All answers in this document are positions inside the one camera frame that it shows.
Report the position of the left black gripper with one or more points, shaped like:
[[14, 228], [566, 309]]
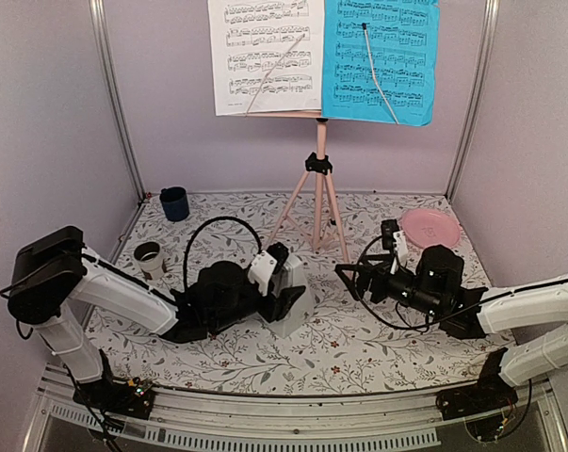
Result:
[[279, 307]]

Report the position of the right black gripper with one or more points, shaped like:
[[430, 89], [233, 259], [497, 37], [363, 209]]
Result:
[[379, 271]]

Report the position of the white metronome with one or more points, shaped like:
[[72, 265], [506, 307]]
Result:
[[303, 309]]

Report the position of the pink music stand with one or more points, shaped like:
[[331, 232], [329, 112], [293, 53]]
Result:
[[327, 220]]

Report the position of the sheet music paper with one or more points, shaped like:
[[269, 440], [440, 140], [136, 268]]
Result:
[[266, 55]]

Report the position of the blue cloth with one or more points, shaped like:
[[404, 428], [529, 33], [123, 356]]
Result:
[[379, 60]]

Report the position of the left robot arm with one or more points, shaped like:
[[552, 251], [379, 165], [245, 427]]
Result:
[[60, 267]]

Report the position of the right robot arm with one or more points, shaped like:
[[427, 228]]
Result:
[[435, 289]]

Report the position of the pink plate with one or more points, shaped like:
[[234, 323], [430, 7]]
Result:
[[429, 227]]

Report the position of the paper coffee cup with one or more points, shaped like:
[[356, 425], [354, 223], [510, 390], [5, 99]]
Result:
[[151, 260]]

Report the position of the dark blue cup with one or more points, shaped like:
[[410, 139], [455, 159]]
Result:
[[174, 203]]

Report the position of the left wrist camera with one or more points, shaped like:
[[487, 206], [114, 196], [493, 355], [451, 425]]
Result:
[[270, 271]]

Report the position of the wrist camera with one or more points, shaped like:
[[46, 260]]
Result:
[[394, 241], [270, 271]]

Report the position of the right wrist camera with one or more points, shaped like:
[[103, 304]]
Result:
[[394, 241]]

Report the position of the front aluminium rail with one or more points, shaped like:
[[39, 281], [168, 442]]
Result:
[[343, 408]]

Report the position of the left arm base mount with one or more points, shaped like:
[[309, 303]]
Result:
[[134, 398]]

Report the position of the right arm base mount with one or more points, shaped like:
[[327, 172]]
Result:
[[492, 404]]

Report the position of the right aluminium post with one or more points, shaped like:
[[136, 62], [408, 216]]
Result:
[[486, 45]]

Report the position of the aluminium post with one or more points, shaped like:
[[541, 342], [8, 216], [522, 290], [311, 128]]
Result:
[[486, 45], [99, 26]]

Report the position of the left aluminium post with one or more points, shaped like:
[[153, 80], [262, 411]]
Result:
[[99, 26]]

